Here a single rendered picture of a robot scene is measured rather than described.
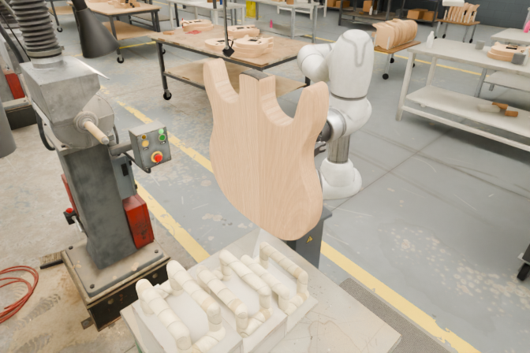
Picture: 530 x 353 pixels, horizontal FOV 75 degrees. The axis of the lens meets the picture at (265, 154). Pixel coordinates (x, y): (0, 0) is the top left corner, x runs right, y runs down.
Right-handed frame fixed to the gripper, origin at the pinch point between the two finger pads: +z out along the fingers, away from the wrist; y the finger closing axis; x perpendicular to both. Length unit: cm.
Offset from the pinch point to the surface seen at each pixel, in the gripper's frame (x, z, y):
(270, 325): -43.0, 10.8, -11.5
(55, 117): -4, 27, 70
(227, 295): -32.0, 17.5, -2.9
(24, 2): 29, 22, 85
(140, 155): -45, -8, 96
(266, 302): -36.4, 9.6, -9.2
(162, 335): -34.8, 34.1, 1.0
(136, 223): -95, -2, 110
